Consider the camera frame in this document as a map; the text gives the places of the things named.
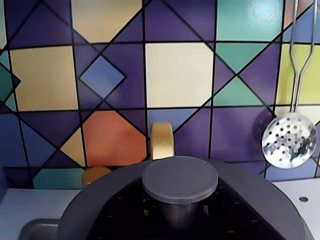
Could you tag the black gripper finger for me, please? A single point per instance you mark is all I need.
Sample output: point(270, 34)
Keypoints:
point(235, 217)
point(125, 215)

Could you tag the dark grey pot lid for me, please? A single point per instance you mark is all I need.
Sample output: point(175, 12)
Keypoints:
point(178, 177)

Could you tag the round metal counter fastener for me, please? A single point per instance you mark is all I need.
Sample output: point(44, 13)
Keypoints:
point(303, 199)

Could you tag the yellow toy tap knob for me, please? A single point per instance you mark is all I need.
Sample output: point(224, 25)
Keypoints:
point(95, 175)

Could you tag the metal skimmer spoon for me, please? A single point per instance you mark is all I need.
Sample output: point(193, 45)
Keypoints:
point(287, 142)

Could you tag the colourful tiled backsplash panel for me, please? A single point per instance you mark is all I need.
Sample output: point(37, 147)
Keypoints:
point(112, 75)

